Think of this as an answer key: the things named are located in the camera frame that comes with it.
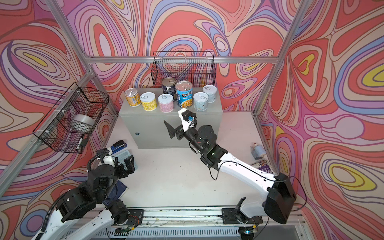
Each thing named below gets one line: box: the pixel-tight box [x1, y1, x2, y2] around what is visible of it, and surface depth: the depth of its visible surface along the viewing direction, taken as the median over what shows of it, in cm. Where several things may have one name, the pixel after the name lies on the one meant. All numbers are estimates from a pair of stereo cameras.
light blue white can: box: [193, 91, 209, 112], surface depth 73 cm
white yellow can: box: [140, 91, 157, 112], surface depth 73 cm
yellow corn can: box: [124, 87, 142, 107], surface depth 74 cm
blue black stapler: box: [110, 140, 128, 155], surface depth 98 cm
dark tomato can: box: [162, 77, 176, 99], surface depth 73 cm
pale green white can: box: [202, 84, 218, 103], surface depth 76 cm
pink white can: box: [157, 93, 175, 113], surface depth 72 cm
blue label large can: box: [175, 80, 194, 109], surface depth 71 cm
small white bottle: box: [250, 143, 267, 160], surface depth 92 cm
